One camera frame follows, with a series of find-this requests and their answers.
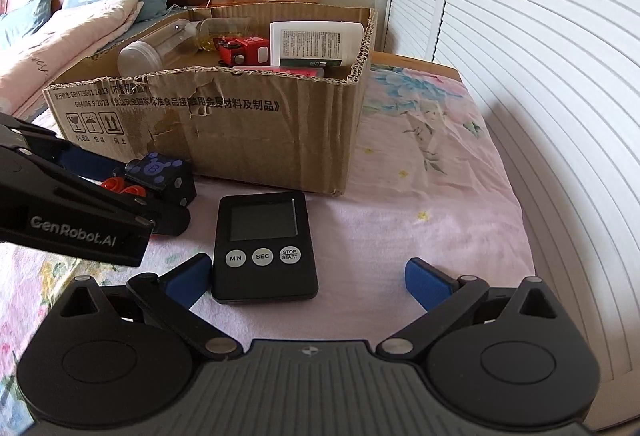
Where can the brown cardboard box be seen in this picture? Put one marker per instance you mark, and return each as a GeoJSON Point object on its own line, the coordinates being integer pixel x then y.
{"type": "Point", "coordinates": [250, 140]}

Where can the white canister with green label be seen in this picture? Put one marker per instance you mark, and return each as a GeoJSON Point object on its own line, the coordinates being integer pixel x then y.
{"type": "Point", "coordinates": [310, 43]}

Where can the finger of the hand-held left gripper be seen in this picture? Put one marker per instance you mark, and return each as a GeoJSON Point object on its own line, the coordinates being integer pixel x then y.
{"type": "Point", "coordinates": [75, 226]}
{"type": "Point", "coordinates": [90, 161]}

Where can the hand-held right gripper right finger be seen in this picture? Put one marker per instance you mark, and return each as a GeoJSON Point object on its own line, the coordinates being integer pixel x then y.
{"type": "Point", "coordinates": [430, 285]}

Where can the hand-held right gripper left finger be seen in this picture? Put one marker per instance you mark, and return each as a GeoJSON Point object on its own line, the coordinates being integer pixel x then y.
{"type": "Point", "coordinates": [187, 281]}

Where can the black digital timer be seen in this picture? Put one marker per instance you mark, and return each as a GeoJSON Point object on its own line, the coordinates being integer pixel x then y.
{"type": "Point", "coordinates": [265, 281]}

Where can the clear plastic jar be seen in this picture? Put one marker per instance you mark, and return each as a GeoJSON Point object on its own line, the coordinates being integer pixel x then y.
{"type": "Point", "coordinates": [150, 53]}

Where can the folded pink quilt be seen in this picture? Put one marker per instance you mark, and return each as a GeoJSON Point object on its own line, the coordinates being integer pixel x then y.
{"type": "Point", "coordinates": [65, 45]}

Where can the red toy car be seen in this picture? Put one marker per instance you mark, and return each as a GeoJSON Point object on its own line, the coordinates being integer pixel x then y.
{"type": "Point", "coordinates": [242, 49]}

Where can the pink plastic card case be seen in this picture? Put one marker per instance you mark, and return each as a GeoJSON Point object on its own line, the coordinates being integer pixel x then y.
{"type": "Point", "coordinates": [290, 71]}

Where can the white louvered closet door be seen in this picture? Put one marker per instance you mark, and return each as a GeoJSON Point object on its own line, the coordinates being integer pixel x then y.
{"type": "Point", "coordinates": [550, 65]}

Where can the clear bottle with yellow liquid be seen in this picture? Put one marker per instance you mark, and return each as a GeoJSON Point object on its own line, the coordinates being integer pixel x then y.
{"type": "Point", "coordinates": [220, 35]}

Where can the black toy with red wheels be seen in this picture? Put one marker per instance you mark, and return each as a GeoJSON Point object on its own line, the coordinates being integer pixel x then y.
{"type": "Point", "coordinates": [170, 178]}

